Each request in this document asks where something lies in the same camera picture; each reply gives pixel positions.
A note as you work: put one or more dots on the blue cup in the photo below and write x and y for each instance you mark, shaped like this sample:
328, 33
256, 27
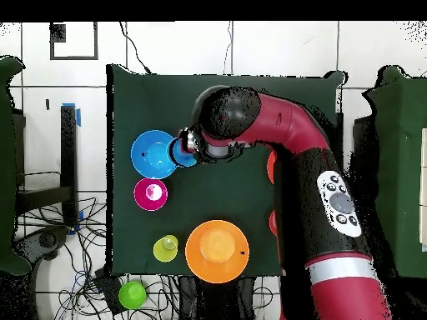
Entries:
180, 158

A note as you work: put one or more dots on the translucent yellow cup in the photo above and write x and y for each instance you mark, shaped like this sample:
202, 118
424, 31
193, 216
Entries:
163, 251

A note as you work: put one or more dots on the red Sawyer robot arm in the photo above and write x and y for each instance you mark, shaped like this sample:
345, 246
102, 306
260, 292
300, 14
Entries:
317, 200

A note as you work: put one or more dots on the large blue bowl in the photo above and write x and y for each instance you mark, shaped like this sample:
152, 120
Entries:
150, 155

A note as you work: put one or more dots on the dark green table cloth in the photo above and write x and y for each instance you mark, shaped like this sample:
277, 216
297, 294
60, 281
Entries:
217, 193

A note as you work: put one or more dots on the pink bowl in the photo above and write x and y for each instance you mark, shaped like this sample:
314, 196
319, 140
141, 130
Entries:
150, 195

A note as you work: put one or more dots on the large shallow orange bowl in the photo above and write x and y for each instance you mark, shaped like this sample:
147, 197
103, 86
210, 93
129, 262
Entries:
271, 166

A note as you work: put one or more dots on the blue tape strip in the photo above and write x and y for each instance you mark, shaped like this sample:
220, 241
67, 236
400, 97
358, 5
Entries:
78, 116

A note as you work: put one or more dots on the large yellow bowl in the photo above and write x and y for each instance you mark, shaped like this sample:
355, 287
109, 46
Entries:
217, 250

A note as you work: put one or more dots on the small orange bowl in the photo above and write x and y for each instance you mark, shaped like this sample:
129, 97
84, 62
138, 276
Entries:
273, 222

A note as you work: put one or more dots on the green cup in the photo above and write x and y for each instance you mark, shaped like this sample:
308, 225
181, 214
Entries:
132, 296

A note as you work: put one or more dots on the black square floor marker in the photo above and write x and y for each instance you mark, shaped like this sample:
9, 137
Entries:
57, 33

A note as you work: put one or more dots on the black stand base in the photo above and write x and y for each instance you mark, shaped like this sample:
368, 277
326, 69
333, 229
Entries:
46, 240

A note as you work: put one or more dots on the neighbouring green table cloth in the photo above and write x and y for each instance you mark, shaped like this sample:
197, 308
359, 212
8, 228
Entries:
407, 150
6, 166

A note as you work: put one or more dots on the black table frame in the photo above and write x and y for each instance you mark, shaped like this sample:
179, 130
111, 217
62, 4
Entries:
68, 150

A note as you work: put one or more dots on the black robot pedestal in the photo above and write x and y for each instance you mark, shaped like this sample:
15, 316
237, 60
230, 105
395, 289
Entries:
217, 300

